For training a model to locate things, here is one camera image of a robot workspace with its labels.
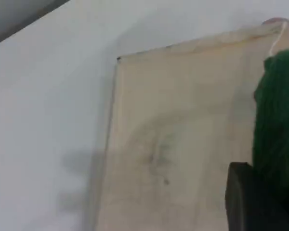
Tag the pink round pastry green leaf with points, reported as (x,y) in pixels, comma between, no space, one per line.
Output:
(277,20)

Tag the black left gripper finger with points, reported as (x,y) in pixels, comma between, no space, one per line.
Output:
(255,209)

